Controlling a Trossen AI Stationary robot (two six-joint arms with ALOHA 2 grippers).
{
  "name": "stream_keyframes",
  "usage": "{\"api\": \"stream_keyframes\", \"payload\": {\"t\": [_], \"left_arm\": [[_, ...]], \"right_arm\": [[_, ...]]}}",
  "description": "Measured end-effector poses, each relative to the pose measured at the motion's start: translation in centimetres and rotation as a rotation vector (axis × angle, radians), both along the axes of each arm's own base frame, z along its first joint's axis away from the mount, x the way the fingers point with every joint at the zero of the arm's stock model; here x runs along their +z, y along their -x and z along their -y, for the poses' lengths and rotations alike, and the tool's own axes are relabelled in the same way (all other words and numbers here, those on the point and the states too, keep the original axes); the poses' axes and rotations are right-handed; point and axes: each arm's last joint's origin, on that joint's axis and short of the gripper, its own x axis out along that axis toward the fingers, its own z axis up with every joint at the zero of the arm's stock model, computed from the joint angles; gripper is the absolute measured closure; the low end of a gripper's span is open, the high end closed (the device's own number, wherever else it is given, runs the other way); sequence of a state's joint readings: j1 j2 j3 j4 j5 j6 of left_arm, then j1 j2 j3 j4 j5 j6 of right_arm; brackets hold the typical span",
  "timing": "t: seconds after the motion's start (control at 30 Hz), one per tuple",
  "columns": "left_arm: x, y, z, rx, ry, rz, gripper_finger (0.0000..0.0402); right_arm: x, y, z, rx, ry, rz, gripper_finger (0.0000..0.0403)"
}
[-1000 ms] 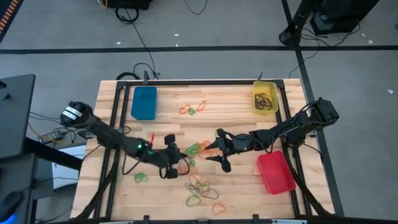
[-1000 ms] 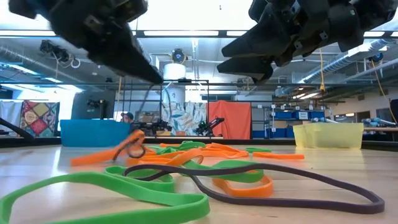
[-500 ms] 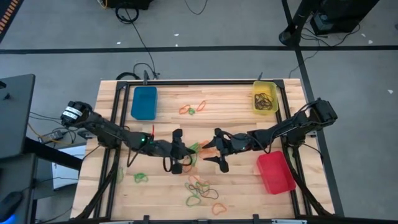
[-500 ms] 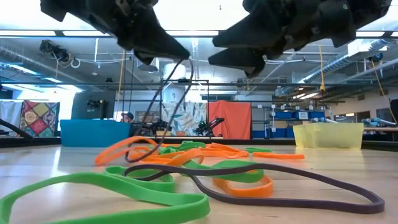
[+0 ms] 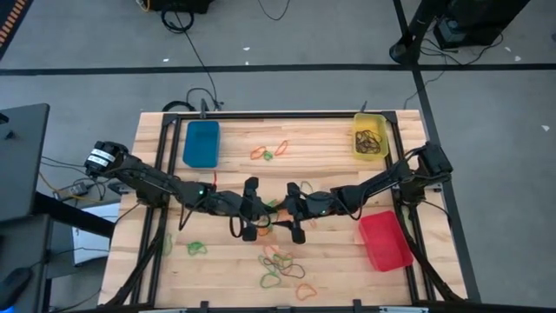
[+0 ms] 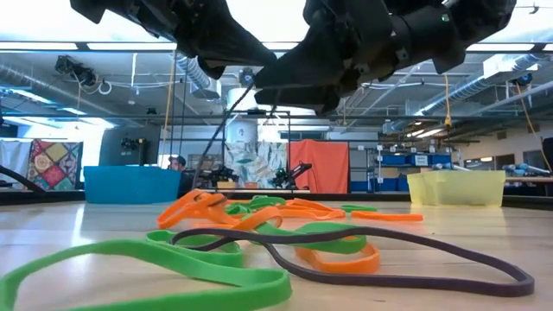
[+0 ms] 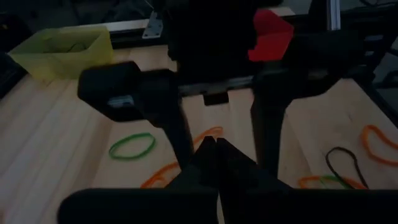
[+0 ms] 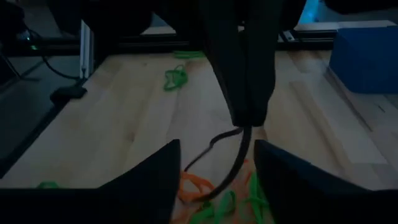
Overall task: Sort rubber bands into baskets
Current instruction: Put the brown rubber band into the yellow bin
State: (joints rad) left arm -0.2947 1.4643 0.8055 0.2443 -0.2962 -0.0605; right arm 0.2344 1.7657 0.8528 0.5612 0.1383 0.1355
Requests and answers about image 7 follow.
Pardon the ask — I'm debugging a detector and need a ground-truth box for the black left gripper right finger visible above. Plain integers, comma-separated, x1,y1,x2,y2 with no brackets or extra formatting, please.
216,138,293,224

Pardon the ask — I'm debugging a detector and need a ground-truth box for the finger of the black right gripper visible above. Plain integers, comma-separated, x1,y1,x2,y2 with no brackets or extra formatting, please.
77,61,195,170
250,62,295,180

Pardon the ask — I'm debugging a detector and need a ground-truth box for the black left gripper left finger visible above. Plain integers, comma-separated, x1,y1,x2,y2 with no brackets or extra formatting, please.
166,136,219,191

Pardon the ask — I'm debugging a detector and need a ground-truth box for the pink-red plastic basket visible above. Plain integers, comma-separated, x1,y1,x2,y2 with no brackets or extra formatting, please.
248,8,295,62

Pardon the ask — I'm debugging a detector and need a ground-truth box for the green rubber band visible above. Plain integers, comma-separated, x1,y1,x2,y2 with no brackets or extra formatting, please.
319,175,354,190
108,132,157,162

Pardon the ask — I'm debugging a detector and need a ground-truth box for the dark purple rubber band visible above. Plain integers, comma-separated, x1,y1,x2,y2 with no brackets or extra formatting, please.
325,146,370,190

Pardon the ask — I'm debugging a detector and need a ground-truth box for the yellow translucent plastic basket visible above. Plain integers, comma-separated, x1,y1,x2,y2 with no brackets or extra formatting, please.
7,25,114,81

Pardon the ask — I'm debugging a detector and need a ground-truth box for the silver corner bracket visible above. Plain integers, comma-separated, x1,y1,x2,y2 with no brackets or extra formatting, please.
142,11,164,40

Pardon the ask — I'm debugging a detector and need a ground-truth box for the aluminium frame post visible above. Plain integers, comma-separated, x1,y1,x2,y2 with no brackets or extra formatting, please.
326,0,342,31

